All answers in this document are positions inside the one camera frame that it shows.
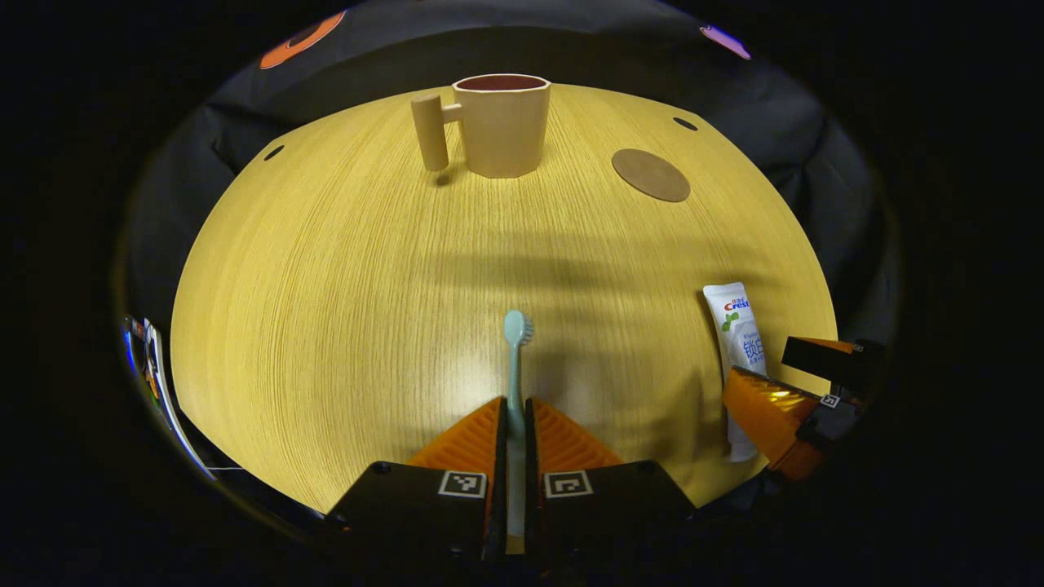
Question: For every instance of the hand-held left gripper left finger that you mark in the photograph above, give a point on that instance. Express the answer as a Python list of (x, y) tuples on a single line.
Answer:
[(497, 522)]

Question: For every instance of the light blue toothbrush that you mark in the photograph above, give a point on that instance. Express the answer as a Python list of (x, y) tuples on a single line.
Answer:
[(514, 359)]

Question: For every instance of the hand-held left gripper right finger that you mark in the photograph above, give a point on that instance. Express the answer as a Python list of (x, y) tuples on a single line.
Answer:
[(532, 505)]

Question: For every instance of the white toothpaste tube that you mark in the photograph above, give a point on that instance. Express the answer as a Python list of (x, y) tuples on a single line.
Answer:
[(738, 326)]

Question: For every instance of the black backdrop cloth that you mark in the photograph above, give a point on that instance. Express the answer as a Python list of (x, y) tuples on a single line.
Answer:
[(391, 57)]

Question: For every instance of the wooden desktop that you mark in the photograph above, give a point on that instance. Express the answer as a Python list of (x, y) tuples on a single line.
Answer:
[(367, 326)]

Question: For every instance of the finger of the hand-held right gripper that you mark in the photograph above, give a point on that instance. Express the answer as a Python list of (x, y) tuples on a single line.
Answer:
[(832, 422), (816, 355)]

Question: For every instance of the round brown coaster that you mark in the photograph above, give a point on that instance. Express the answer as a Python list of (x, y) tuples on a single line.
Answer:
[(651, 174)]

